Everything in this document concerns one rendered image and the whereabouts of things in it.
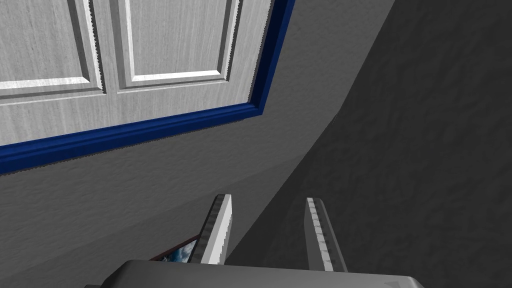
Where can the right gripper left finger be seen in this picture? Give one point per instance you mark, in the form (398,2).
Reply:
(216,236)

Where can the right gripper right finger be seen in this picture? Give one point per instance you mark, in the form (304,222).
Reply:
(322,240)

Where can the grey panelled door leaf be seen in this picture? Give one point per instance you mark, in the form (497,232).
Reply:
(120,60)

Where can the framed picture with blue sky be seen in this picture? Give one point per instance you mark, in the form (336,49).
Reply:
(180,252)

